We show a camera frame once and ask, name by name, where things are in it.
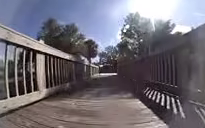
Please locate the group of trees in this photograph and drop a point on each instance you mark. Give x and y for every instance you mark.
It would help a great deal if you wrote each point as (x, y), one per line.
(65, 36)
(135, 35)

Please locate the dark wooden railing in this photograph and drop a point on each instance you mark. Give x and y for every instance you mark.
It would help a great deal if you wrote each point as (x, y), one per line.
(193, 66)

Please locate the wooden plank bridge deck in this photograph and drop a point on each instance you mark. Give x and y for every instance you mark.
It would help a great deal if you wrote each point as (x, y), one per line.
(90, 111)

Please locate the pale wooden railing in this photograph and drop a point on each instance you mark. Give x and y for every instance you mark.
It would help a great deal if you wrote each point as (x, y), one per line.
(40, 71)

